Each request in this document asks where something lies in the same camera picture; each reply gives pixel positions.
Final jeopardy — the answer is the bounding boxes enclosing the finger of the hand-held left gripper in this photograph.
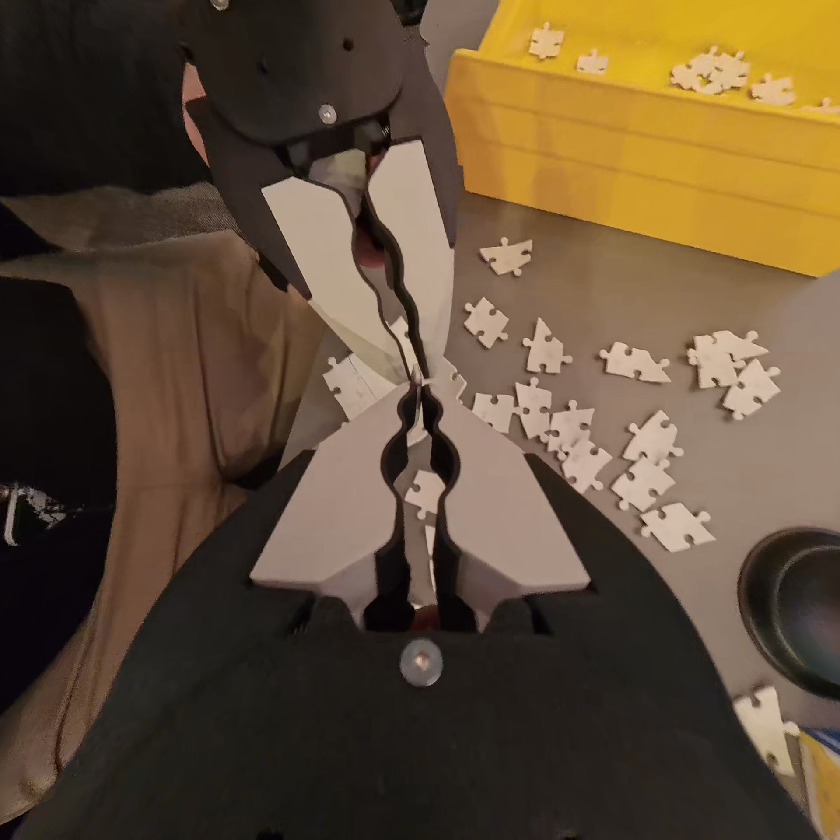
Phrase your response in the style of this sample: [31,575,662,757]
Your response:
[364,136,455,380]
[261,177,417,382]

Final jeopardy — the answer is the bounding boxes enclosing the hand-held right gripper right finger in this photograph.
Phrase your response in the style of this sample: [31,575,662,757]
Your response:
[420,386,590,631]

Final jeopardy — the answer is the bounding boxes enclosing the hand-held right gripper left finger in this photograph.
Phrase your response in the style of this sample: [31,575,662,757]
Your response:
[249,382,419,630]

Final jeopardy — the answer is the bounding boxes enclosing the joined puzzle ball section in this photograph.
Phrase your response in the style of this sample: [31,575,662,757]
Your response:
[322,315,470,450]

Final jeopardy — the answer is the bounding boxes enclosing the person's left forearm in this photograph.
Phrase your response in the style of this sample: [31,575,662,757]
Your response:
[0,0,212,198]

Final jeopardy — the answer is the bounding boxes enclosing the black puzzle ball stand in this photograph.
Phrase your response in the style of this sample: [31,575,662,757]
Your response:
[737,527,840,698]

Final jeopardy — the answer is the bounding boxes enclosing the heap of white puzzle pieces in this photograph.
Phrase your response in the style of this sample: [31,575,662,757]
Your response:
[528,23,840,116]

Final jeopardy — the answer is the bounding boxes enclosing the blue puzzle box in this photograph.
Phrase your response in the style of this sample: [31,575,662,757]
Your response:
[797,725,840,840]

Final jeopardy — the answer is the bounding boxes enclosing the person's left hand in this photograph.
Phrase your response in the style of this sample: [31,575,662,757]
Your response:
[353,157,389,271]

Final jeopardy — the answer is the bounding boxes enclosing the person's tan trousers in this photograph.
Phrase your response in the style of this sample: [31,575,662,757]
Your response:
[0,184,329,821]

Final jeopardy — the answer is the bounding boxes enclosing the yellow plastic bin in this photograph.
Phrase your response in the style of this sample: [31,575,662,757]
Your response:
[445,0,840,278]

